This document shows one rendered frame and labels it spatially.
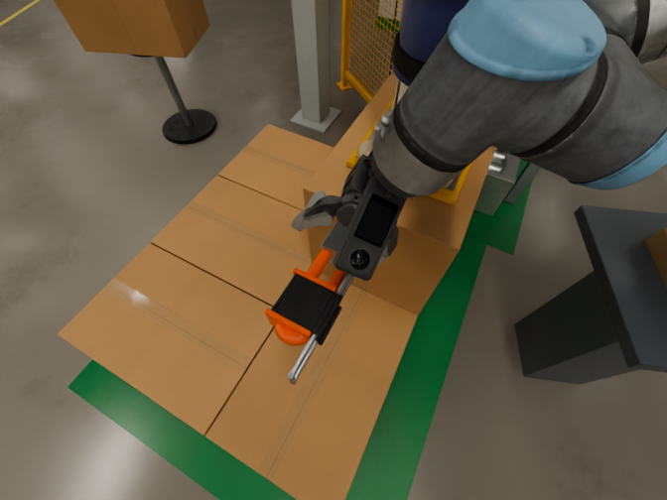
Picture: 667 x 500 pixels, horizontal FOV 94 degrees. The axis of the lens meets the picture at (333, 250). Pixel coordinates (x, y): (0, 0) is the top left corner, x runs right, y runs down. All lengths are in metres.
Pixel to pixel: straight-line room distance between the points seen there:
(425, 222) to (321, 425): 0.61
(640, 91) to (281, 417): 0.94
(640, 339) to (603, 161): 0.81
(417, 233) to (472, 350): 1.06
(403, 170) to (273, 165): 1.19
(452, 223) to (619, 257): 0.59
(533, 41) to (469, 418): 1.51
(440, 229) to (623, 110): 0.49
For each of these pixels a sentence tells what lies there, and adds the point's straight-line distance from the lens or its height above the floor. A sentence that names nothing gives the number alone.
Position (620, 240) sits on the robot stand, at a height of 0.75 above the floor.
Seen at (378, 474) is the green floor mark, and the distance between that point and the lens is 1.54.
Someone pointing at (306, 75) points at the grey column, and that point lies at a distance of 2.44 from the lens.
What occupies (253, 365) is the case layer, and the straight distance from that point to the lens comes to 1.03.
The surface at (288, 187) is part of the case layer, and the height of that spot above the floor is 0.54.
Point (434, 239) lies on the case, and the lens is 0.74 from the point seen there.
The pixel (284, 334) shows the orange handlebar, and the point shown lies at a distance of 0.46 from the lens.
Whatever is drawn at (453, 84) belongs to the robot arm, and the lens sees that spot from 0.27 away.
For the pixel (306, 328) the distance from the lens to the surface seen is 0.45.
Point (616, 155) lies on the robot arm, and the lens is 0.34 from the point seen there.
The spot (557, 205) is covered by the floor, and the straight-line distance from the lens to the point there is 2.45.
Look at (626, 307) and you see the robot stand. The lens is 1.14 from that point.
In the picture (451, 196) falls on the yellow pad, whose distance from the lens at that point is 0.80.
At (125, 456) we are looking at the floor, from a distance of 1.75.
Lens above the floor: 1.53
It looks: 58 degrees down
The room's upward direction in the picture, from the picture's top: straight up
